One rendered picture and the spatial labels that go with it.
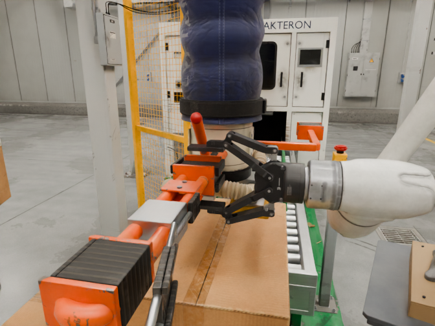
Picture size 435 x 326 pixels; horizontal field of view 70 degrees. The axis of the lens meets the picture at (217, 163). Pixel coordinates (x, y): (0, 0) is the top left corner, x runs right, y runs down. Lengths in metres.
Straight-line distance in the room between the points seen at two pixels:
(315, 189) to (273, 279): 0.32
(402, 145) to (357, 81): 9.27
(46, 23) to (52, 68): 1.46
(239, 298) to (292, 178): 0.32
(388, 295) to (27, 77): 13.04
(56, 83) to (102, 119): 10.52
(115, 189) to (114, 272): 2.02
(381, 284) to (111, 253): 1.02
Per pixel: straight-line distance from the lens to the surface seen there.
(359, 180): 0.57
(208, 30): 0.76
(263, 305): 0.74
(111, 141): 2.24
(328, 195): 0.57
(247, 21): 0.79
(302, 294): 1.51
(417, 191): 0.60
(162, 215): 0.43
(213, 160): 0.66
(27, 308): 1.53
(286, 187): 0.57
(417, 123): 0.79
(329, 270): 2.12
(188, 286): 0.79
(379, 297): 1.18
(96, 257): 0.34
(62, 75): 12.55
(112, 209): 2.40
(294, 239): 1.82
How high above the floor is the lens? 1.42
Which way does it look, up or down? 16 degrees down
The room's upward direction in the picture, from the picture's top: straight up
